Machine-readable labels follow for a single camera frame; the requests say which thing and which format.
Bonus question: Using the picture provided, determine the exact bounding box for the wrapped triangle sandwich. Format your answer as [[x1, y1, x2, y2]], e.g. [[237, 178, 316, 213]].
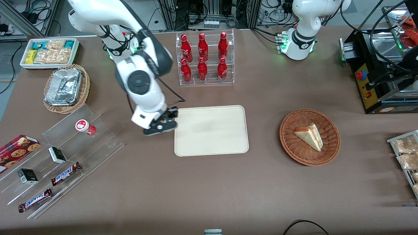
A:
[[294, 123, 324, 152]]

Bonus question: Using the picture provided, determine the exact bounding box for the light woven wicker basket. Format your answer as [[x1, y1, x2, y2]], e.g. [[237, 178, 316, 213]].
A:
[[43, 64, 90, 114]]

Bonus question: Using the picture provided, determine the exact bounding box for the brown round wicker basket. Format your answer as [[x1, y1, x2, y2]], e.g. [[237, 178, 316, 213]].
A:
[[279, 109, 341, 166]]

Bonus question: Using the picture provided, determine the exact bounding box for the small black box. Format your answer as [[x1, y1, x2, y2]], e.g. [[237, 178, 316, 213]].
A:
[[48, 147, 67, 164], [17, 168, 39, 185]]

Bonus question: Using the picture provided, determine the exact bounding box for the silver foil container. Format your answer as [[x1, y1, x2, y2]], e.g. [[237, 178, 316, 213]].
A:
[[44, 68, 83, 107]]

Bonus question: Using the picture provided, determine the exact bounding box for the beige plastic tray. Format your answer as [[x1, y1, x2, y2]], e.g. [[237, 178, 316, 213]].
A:
[[174, 105, 249, 157]]

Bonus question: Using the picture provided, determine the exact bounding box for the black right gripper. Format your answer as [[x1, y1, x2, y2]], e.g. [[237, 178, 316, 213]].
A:
[[153, 107, 179, 126]]

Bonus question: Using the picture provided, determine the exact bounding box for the black power adapter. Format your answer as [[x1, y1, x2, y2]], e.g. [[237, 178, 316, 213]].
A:
[[21, 11, 39, 24]]

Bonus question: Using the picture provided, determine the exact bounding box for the red tartan cookie box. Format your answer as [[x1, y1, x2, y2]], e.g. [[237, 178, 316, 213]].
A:
[[0, 134, 40, 167]]

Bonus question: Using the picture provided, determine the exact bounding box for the Snickers bar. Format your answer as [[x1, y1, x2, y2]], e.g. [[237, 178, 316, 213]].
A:
[[51, 162, 82, 186], [18, 188, 53, 213]]

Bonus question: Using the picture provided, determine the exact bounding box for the white snack bin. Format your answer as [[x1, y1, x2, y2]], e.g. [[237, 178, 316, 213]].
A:
[[20, 38, 80, 70]]

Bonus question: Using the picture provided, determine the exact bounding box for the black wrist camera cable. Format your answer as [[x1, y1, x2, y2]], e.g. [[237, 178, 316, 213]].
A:
[[159, 77, 186, 106]]

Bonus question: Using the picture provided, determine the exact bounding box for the aluminium frame bar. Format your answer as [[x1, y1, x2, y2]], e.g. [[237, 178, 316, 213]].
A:
[[0, 0, 46, 41]]

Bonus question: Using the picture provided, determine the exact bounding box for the clear acrylic bottle rack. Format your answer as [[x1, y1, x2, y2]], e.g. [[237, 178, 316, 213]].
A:
[[176, 29, 235, 86]]

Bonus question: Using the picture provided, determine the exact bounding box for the tray of snack packets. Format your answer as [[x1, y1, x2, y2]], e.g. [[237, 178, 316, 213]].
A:
[[386, 130, 418, 199]]

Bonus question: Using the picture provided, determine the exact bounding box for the black looped cable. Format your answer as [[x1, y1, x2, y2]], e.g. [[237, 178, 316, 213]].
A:
[[282, 220, 330, 235]]

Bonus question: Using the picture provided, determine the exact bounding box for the red cola bottle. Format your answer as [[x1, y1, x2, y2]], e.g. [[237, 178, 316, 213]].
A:
[[198, 33, 209, 62], [181, 58, 192, 83], [197, 56, 208, 81], [218, 32, 229, 60], [181, 34, 193, 62], [217, 57, 228, 81]]

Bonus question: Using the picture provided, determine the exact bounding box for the red gum bottle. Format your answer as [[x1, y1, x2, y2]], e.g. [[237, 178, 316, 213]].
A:
[[75, 119, 97, 135]]

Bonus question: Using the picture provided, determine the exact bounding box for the clear acrylic stepped display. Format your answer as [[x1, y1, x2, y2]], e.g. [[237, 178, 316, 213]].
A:
[[0, 104, 124, 220]]

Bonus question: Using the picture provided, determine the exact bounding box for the red food pack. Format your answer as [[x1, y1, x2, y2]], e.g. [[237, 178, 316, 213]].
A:
[[401, 15, 418, 48]]

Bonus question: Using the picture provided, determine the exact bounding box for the black toaster machine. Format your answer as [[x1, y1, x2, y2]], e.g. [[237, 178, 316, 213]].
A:
[[340, 5, 418, 115]]

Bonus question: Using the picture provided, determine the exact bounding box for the clear bag of crackers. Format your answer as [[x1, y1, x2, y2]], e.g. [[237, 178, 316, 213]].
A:
[[34, 48, 72, 64], [46, 40, 66, 50]]

